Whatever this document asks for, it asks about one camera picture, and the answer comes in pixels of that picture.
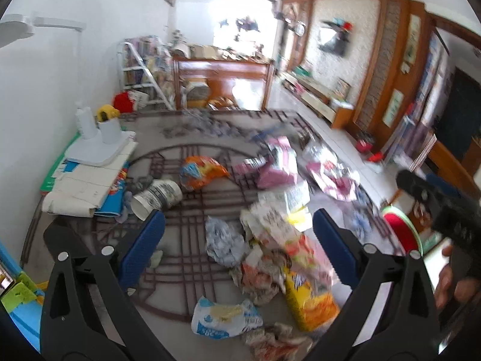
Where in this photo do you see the yellow snack bag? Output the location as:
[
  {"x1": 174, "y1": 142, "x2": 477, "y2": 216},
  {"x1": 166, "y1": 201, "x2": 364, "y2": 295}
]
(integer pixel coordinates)
[{"x1": 283, "y1": 267, "x2": 340, "y2": 332}]

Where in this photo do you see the pink snack bag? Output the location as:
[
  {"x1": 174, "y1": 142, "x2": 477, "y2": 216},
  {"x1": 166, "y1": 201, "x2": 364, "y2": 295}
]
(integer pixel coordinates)
[{"x1": 232, "y1": 136, "x2": 299, "y2": 190}]

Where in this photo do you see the person's right hand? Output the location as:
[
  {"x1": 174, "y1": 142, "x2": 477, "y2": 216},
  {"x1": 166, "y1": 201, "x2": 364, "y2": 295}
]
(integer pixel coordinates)
[{"x1": 434, "y1": 264, "x2": 480, "y2": 310}]

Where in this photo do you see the red dustpan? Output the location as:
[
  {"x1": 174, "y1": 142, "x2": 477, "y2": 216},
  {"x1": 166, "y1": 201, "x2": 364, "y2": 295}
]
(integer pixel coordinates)
[{"x1": 367, "y1": 152, "x2": 384, "y2": 163}]

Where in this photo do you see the white pink plastic bag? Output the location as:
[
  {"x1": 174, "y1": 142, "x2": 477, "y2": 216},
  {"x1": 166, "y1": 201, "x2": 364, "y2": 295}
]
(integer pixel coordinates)
[{"x1": 302, "y1": 139, "x2": 360, "y2": 201}]

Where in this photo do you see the white blue wrapper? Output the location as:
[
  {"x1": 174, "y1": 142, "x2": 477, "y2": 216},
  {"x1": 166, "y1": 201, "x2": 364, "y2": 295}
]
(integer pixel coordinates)
[{"x1": 191, "y1": 297, "x2": 264, "y2": 340}]

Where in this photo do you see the crumpled red white wrapper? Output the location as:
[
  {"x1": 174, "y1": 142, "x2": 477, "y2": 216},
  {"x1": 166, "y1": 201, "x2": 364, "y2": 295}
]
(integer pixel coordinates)
[{"x1": 229, "y1": 249, "x2": 291, "y2": 307}]

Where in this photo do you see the low wooden tv cabinet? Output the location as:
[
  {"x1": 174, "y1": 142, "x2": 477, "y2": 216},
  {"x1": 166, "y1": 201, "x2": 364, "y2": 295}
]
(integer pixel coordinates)
[{"x1": 280, "y1": 72, "x2": 354, "y2": 130}]

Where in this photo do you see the white cardboard stack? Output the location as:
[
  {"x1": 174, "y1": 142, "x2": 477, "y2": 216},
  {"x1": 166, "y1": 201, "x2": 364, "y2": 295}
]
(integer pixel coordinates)
[{"x1": 41, "y1": 140, "x2": 138, "y2": 218}]

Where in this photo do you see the crumpled grey paper ball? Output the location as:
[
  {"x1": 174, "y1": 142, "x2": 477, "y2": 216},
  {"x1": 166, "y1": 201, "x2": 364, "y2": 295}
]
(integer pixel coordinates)
[{"x1": 205, "y1": 217, "x2": 246, "y2": 268}]

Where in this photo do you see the white desk lamp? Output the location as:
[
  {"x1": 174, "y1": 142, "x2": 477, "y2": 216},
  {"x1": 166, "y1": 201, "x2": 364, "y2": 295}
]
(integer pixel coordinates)
[{"x1": 1, "y1": 14, "x2": 137, "y2": 167}]

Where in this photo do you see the orange snack bag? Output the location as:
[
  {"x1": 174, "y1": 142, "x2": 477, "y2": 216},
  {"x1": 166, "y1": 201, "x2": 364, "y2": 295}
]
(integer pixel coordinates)
[{"x1": 179, "y1": 156, "x2": 230, "y2": 191}]

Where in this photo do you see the yellow topped white bottle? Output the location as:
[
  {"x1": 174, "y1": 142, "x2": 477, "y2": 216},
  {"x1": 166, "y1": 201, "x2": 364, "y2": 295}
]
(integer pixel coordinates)
[{"x1": 97, "y1": 104, "x2": 121, "y2": 144}]

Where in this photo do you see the red bag by shelf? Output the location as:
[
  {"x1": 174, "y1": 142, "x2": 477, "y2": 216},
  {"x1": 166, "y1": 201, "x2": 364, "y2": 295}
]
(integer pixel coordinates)
[{"x1": 112, "y1": 91, "x2": 134, "y2": 114}]

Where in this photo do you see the white metal book shelf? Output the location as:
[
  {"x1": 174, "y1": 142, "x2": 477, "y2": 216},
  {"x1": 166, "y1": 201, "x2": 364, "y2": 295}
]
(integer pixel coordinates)
[{"x1": 118, "y1": 35, "x2": 175, "y2": 111}]

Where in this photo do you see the wall mounted television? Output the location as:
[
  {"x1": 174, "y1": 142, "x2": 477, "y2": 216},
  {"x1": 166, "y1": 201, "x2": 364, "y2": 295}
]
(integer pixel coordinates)
[{"x1": 317, "y1": 19, "x2": 353, "y2": 57}]

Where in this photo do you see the wooden bed frame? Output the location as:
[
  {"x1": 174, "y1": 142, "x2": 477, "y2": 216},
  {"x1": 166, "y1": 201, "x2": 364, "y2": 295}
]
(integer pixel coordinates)
[{"x1": 172, "y1": 56, "x2": 275, "y2": 110}]

